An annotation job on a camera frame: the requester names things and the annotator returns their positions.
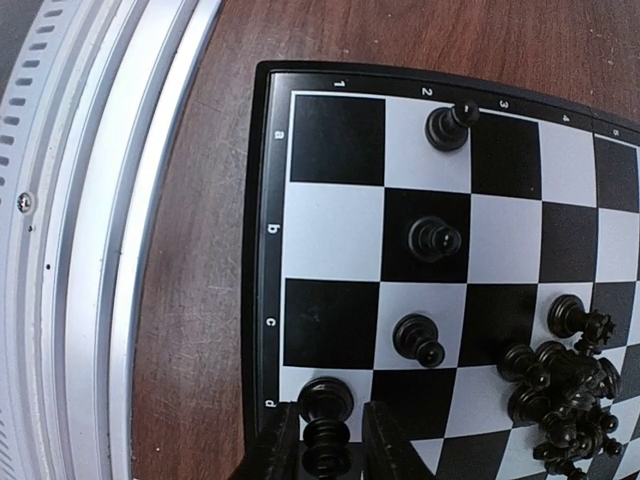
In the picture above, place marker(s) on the black pawn file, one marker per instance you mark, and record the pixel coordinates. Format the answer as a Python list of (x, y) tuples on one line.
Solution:
[(416, 337), (447, 128), (430, 239)]

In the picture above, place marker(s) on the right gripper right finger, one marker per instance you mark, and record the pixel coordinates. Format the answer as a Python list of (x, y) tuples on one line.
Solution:
[(388, 454)]

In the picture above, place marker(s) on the pile of black chess pieces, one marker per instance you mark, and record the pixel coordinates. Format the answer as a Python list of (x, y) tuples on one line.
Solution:
[(560, 386)]

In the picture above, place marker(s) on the aluminium front rail frame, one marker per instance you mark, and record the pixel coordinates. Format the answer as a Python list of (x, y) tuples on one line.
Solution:
[(88, 121)]

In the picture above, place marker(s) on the folding black silver chessboard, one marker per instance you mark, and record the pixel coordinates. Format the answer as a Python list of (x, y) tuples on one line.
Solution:
[(545, 195)]

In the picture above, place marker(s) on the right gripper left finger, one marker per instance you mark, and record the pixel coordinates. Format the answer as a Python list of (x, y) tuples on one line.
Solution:
[(274, 455)]

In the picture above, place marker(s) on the black chess piece lone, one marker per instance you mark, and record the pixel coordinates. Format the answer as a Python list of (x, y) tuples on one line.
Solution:
[(326, 403)]

